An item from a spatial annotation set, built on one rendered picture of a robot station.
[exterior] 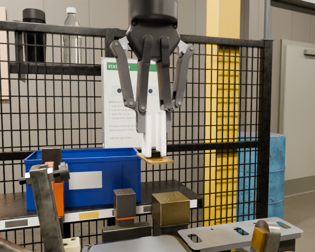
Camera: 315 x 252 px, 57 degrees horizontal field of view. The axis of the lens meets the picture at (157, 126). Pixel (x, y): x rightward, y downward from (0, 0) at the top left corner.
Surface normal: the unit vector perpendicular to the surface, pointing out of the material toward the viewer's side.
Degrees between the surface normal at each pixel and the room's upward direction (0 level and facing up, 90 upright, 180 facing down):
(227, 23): 90
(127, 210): 90
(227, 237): 0
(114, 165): 90
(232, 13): 90
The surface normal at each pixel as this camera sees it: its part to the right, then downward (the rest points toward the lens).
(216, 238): 0.00, -1.00
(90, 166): 0.22, 0.07
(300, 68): 0.47, 0.07
